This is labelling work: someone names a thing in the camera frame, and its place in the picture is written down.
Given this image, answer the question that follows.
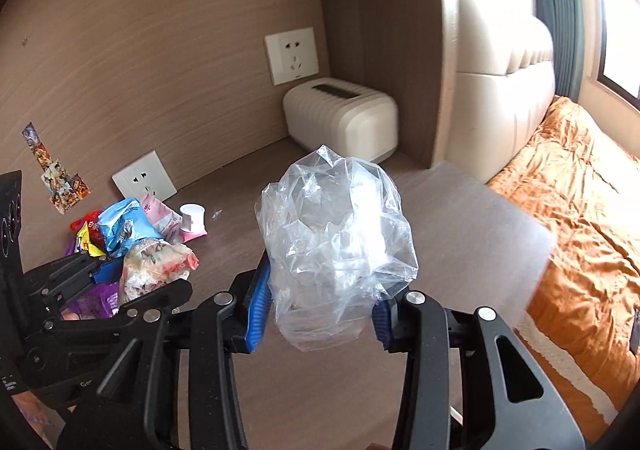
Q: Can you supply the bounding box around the cream ribbed tissue box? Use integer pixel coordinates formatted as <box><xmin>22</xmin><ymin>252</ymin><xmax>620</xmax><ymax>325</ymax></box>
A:
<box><xmin>283</xmin><ymin>77</ymin><xmax>398</xmax><ymax>162</ymax></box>

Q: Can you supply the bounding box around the clear plastic bag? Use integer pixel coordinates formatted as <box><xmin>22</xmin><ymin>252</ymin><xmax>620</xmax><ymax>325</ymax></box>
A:
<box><xmin>255</xmin><ymin>146</ymin><xmax>419</xmax><ymax>352</ymax></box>

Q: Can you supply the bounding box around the pink white sachet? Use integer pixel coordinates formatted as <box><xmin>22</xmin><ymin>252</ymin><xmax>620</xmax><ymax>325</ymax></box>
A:
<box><xmin>141</xmin><ymin>194</ymin><xmax>207</xmax><ymax>244</ymax></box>

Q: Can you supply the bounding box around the blue snack wrapper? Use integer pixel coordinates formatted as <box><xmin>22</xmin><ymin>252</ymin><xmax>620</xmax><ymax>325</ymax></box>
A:
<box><xmin>98</xmin><ymin>198</ymin><xmax>162</xmax><ymax>257</ymax></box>

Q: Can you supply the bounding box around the white wall socket upper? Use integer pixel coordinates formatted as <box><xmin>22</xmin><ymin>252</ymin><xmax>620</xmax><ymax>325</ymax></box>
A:
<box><xmin>265</xmin><ymin>28</ymin><xmax>319</xmax><ymax>86</ymax></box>

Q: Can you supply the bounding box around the black phone on bed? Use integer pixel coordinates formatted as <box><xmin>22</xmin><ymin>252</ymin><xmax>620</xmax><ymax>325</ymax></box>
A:
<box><xmin>629</xmin><ymin>307</ymin><xmax>640</xmax><ymax>356</ymax></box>

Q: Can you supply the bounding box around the red snack bag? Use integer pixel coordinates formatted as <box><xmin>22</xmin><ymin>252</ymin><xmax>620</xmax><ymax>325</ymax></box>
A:
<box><xmin>70</xmin><ymin>210</ymin><xmax>105</xmax><ymax>250</ymax></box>

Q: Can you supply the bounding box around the window with dark frame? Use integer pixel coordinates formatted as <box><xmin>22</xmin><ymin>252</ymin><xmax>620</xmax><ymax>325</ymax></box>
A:
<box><xmin>599</xmin><ymin>0</ymin><xmax>639</xmax><ymax>109</ymax></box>

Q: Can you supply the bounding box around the pale printed snack bag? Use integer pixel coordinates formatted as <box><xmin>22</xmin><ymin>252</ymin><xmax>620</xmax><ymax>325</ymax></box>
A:
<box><xmin>118</xmin><ymin>239</ymin><xmax>200</xmax><ymax>306</ymax></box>

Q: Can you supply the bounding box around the white wall socket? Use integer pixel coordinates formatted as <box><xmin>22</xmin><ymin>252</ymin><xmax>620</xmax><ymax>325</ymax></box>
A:
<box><xmin>265</xmin><ymin>28</ymin><xmax>319</xmax><ymax>86</ymax></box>
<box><xmin>112</xmin><ymin>150</ymin><xmax>177</xmax><ymax>201</ymax></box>

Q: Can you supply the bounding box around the purple snack wrapper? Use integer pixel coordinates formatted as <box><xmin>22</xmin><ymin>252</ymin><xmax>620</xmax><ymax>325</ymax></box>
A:
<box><xmin>62</xmin><ymin>283</ymin><xmax>118</xmax><ymax>320</ymax></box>

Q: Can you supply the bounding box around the teal curtain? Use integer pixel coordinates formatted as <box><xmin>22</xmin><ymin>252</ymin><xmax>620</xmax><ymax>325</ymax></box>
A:
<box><xmin>535</xmin><ymin>0</ymin><xmax>585</xmax><ymax>101</ymax></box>

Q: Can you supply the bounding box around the cream padded headboard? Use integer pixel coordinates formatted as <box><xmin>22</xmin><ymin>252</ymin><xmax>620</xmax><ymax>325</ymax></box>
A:
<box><xmin>446</xmin><ymin>0</ymin><xmax>555</xmax><ymax>182</ymax></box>

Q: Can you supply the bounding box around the bed with orange cover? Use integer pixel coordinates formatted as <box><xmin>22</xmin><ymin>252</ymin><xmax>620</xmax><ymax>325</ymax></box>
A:
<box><xmin>488</xmin><ymin>97</ymin><xmax>639</xmax><ymax>444</ymax></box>

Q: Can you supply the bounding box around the small white paper cup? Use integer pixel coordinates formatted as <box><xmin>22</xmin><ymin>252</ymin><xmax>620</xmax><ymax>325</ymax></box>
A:
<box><xmin>179</xmin><ymin>203</ymin><xmax>206</xmax><ymax>234</ymax></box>

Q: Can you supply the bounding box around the white wall socket lower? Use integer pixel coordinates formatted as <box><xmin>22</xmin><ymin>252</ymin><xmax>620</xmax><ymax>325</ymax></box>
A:
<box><xmin>112</xmin><ymin>150</ymin><xmax>177</xmax><ymax>201</ymax></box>

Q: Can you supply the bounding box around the yellow snack wrapper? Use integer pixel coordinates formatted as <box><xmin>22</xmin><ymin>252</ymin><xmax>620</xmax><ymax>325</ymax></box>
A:
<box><xmin>75</xmin><ymin>224</ymin><xmax>105</xmax><ymax>257</ymax></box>

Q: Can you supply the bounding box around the colourful sticker strip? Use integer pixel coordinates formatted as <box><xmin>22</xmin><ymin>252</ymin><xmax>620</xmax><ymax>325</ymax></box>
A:
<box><xmin>22</xmin><ymin>123</ymin><xmax>90</xmax><ymax>215</ymax></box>

